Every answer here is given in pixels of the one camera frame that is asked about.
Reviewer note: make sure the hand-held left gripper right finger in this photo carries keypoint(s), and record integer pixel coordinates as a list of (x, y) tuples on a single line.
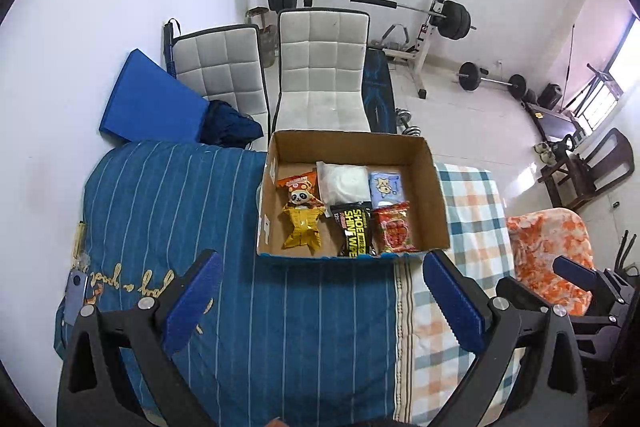
[(455, 302)]

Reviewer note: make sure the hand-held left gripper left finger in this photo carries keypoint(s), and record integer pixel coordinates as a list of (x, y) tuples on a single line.
[(192, 302)]

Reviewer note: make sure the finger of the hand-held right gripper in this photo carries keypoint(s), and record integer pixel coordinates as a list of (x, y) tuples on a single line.
[(530, 293), (575, 269)]

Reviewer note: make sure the red snack packet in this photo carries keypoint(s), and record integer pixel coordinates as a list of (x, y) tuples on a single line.
[(395, 229)]

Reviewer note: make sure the black wipes packet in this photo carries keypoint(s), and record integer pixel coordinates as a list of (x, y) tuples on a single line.
[(355, 232)]

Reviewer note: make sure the yellow snack packet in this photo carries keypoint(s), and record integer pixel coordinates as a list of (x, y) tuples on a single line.
[(301, 227)]

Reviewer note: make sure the light blue tissue packet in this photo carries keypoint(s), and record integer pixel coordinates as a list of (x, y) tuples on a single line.
[(386, 187)]

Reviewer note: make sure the orange panda snack packet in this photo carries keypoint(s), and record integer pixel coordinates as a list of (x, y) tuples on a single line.
[(299, 193)]

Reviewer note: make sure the white soft packet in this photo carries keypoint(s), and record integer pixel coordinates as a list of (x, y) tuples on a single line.
[(345, 182)]

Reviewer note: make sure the cardboard box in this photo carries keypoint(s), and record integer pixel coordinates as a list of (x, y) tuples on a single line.
[(345, 147)]

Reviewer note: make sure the orange floral cushion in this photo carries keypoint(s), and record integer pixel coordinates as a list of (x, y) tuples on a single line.
[(540, 247)]

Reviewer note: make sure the black exercise machine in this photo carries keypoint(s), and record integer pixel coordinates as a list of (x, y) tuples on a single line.
[(625, 252)]

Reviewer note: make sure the plaid bed sheet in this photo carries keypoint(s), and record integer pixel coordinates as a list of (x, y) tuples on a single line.
[(470, 217)]

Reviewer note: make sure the blue striped blanket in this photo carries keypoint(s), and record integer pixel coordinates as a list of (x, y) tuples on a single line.
[(300, 332)]

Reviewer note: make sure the blue smartphone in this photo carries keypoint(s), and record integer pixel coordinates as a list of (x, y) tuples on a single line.
[(76, 297)]

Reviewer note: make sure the dark wooden chair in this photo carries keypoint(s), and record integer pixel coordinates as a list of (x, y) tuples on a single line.
[(612, 157)]

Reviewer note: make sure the pair of white slippers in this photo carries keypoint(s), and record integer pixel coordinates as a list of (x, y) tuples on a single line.
[(544, 153)]

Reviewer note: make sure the treadmill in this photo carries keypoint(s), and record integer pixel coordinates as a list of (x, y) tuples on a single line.
[(555, 122)]

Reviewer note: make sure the black speaker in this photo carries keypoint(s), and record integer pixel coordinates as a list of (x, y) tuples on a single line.
[(550, 96)]

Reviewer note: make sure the dark blue cloth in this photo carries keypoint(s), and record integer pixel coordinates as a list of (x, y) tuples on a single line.
[(227, 127)]

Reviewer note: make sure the window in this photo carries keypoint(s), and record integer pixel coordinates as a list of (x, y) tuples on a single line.
[(607, 92)]

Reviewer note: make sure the chrome dumbbell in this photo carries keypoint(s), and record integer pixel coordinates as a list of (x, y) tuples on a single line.
[(407, 127)]

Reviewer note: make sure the blue foam mat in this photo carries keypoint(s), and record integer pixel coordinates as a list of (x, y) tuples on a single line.
[(145, 102)]

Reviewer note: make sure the short barbell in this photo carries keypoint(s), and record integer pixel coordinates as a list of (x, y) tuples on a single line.
[(468, 76)]

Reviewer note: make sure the black weight bench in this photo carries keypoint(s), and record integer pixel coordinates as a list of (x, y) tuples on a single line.
[(377, 92)]

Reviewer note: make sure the small white padded chair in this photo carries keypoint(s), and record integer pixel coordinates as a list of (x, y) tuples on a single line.
[(220, 62)]

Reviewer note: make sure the white barbell rack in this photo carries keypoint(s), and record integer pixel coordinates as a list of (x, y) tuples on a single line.
[(425, 52)]

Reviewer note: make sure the blue air pump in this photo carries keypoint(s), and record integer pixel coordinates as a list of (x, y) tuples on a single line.
[(170, 49)]

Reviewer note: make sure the grey metal exercise attachment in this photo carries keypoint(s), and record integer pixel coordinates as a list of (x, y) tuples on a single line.
[(402, 42)]

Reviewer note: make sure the long barbell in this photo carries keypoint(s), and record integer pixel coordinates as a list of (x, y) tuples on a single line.
[(455, 22)]

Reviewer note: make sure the large white padded chair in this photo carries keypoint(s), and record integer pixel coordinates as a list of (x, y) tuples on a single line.
[(320, 57)]

